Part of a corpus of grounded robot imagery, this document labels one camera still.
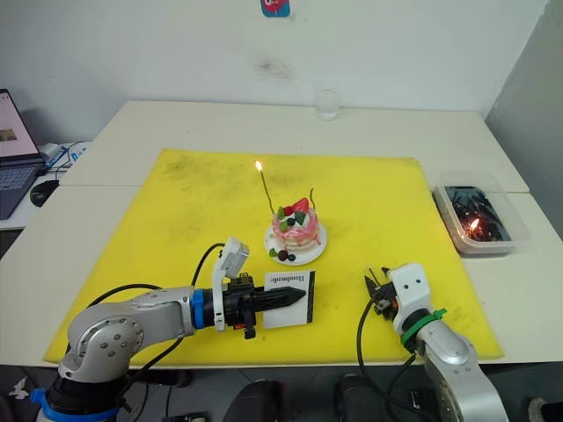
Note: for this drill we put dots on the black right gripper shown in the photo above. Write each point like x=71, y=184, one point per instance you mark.
x=386, y=301

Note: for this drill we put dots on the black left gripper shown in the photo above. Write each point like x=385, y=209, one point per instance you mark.
x=237, y=303

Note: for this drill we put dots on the white matchbox with black strip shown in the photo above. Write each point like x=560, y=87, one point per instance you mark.
x=290, y=317

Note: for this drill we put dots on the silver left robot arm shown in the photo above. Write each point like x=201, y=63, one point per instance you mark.
x=110, y=334

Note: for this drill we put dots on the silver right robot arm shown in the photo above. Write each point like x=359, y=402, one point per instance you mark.
x=457, y=365

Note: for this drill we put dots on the pink layered cake with fruit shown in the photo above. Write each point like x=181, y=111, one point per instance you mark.
x=295, y=230

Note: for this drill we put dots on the raspberry on plate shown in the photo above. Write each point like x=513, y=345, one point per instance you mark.
x=282, y=255

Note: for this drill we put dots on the green zip tie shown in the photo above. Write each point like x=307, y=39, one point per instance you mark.
x=418, y=327

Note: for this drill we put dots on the white round plate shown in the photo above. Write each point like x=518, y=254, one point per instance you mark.
x=317, y=248

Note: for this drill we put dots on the short thin candle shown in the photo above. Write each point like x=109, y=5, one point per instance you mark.
x=313, y=200

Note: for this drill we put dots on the long thin candle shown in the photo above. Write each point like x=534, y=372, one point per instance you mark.
x=265, y=189

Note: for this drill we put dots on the yellow mat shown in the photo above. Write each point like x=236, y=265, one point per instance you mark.
x=176, y=211

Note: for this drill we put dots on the clear plastic container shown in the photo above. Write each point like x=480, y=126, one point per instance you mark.
x=519, y=220

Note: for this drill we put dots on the clear drinking glass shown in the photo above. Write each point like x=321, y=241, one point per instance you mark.
x=327, y=105

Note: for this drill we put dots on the grey shoe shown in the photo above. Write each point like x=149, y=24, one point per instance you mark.
x=545, y=411

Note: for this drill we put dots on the black computer mouse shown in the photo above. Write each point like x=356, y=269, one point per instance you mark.
x=44, y=192

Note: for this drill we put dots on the white adapter box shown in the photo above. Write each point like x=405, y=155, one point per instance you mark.
x=50, y=151

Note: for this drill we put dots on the open laptop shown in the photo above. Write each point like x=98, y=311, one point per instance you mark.
x=13, y=171

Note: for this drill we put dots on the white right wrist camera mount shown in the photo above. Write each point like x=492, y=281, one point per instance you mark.
x=411, y=290

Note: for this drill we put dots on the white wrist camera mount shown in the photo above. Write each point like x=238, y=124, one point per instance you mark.
x=411, y=290
x=231, y=259

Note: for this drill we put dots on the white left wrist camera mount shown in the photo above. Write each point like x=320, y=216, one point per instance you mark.
x=231, y=259

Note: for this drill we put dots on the pink and blue wall sticker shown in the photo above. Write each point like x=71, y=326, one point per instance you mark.
x=277, y=6

